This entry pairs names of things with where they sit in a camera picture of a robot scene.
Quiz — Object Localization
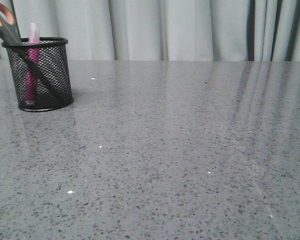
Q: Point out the pink highlighter pen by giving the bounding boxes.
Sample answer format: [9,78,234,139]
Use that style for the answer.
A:
[25,22,40,106]

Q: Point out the grey and orange scissors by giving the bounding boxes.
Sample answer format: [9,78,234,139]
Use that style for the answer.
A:
[0,0,66,106]

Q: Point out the black mesh pen holder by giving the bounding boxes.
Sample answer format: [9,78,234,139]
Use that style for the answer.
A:
[1,36,75,113]

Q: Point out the grey curtain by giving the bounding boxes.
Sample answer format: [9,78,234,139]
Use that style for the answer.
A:
[3,0,300,61]

